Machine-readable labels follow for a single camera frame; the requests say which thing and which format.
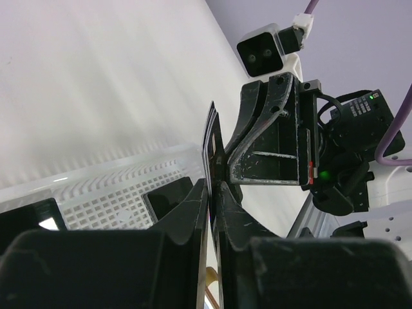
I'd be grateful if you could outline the black credit card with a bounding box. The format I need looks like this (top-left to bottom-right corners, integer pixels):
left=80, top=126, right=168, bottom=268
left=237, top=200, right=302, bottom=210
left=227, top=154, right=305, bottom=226
left=201, top=101, right=228, bottom=309

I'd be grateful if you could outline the white plastic slotted basket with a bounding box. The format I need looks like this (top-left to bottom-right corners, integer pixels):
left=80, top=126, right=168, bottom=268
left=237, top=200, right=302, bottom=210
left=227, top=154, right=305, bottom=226
left=1, top=144, right=203, bottom=230

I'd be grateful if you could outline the aluminium frame rail front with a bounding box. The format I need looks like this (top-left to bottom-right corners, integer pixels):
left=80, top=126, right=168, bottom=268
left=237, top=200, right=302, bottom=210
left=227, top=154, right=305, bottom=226
left=287, top=194, right=340, bottom=238

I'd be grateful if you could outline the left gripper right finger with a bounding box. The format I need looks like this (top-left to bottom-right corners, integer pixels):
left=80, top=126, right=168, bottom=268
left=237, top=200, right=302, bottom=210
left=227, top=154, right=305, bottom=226
left=212, top=182, right=411, bottom=308

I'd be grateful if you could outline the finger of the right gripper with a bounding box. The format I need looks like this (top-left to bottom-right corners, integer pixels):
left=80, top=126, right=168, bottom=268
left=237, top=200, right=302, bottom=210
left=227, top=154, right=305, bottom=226
left=225, top=80, right=266, bottom=155

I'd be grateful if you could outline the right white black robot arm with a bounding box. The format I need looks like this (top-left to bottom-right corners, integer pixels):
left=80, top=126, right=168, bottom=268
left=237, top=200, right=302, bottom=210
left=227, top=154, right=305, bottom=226
left=225, top=73, right=411, bottom=255

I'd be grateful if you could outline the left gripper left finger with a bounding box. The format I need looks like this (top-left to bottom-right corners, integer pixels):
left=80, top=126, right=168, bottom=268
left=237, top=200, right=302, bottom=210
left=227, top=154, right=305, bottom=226
left=1, top=179, right=208, bottom=308

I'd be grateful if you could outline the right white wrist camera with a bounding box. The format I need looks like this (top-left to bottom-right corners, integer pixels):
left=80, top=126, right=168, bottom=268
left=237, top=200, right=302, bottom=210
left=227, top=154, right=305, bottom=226
left=236, top=23, right=312, bottom=77

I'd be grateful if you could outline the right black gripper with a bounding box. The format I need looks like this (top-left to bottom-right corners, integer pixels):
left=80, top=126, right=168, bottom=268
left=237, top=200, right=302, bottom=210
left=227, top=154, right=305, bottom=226
left=227, top=72, right=394, bottom=216

